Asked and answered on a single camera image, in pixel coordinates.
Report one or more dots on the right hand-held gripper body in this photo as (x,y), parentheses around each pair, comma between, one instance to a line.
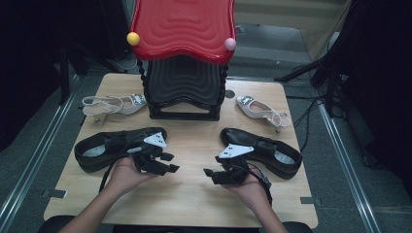
(234,170)

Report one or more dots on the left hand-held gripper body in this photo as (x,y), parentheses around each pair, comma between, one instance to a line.
(152,163)

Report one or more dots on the black leather shoe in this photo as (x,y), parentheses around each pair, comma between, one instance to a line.
(239,136)
(94,159)

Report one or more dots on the red and black shoe rack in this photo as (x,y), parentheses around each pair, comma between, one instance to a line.
(183,29)

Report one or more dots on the person's right hand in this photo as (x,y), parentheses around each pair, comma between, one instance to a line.
(254,191)

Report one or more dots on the person's left hand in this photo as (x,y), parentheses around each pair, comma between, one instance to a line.
(124,176)

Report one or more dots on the round dark table grommet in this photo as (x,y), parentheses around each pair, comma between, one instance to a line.
(229,93)

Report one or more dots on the grey tape strip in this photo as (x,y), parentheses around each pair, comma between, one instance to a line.
(310,201)
(54,193)

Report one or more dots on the black stand legs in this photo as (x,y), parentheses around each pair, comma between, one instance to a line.
(301,69)

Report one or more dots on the yellow ball knob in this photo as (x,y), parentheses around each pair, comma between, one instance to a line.
(133,39)

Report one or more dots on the pink ball knob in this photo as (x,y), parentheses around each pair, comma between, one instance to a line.
(230,44)

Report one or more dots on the dark curtain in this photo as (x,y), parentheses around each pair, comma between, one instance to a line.
(26,64)
(382,64)

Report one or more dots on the metal floor rail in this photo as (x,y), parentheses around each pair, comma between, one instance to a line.
(35,158)
(346,165)

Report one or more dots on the black upright stand post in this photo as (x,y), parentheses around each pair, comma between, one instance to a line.
(64,81)

